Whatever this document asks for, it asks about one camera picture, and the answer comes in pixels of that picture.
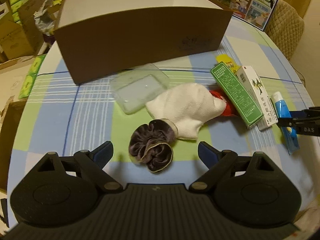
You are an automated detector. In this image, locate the blue tube with white cap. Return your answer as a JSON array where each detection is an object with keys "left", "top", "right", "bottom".
[{"left": 271, "top": 92, "right": 300, "bottom": 155}]

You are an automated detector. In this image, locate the clear plastic container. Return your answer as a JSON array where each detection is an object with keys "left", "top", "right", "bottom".
[{"left": 110, "top": 63, "right": 170, "bottom": 115}]

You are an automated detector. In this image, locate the silver foil bag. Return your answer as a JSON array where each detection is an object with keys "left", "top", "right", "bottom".
[{"left": 34, "top": 0, "right": 65, "bottom": 37}]

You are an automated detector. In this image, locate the white medicine box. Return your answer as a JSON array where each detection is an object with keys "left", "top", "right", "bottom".
[{"left": 236, "top": 65, "right": 279, "bottom": 131}]

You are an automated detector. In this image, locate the red cloth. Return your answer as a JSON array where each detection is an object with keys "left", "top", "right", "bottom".
[{"left": 209, "top": 90, "right": 237, "bottom": 117}]

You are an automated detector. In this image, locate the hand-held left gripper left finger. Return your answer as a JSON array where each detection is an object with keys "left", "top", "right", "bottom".
[{"left": 37, "top": 141, "right": 123, "bottom": 193}]

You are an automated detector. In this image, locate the beige quilted chair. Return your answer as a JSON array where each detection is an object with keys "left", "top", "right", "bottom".
[{"left": 264, "top": 0, "right": 305, "bottom": 62}]

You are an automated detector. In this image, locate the stack of green packets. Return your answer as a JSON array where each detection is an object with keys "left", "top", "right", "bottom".
[{"left": 9, "top": 0, "right": 34, "bottom": 24}]

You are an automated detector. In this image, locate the green medicine box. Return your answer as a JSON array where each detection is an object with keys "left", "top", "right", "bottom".
[{"left": 210, "top": 62, "right": 265, "bottom": 130}]

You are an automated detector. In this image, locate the white knitted glove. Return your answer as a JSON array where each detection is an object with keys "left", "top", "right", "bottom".
[{"left": 145, "top": 83, "right": 227, "bottom": 140}]

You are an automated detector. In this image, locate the checkered tablecloth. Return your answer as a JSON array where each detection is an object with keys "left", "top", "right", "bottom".
[{"left": 7, "top": 17, "right": 318, "bottom": 230}]

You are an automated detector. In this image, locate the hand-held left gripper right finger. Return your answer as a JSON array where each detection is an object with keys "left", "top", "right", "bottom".
[{"left": 189, "top": 141, "right": 274, "bottom": 193}]

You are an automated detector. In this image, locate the open brown cardboard box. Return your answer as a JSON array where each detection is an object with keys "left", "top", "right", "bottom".
[{"left": 16, "top": 0, "right": 54, "bottom": 54}]

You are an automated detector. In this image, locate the blue milk carton box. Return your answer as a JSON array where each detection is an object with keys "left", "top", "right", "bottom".
[{"left": 197, "top": 0, "right": 284, "bottom": 32}]

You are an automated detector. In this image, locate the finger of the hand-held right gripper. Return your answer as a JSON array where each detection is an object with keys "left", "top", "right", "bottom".
[
  {"left": 277, "top": 106, "right": 320, "bottom": 119},
  {"left": 277, "top": 117, "right": 320, "bottom": 137}
]

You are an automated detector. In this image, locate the row of green packets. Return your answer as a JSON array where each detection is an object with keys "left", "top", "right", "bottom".
[{"left": 19, "top": 54, "right": 47, "bottom": 99}]

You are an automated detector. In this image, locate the large brown cardboard box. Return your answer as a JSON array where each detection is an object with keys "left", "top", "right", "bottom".
[{"left": 53, "top": 0, "right": 234, "bottom": 85}]

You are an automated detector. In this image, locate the dark satin scrunchie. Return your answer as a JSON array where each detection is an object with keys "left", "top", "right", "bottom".
[{"left": 129, "top": 120, "right": 174, "bottom": 173}]

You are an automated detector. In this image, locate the cardboard box with white flap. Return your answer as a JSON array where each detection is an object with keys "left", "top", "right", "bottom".
[{"left": 0, "top": 2, "right": 34, "bottom": 63}]

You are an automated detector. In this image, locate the yellow packet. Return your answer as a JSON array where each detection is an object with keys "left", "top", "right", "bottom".
[{"left": 215, "top": 54, "right": 241, "bottom": 74}]

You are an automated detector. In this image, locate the flat cardboard sheet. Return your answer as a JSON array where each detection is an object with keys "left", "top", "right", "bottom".
[{"left": 0, "top": 54, "right": 47, "bottom": 193}]

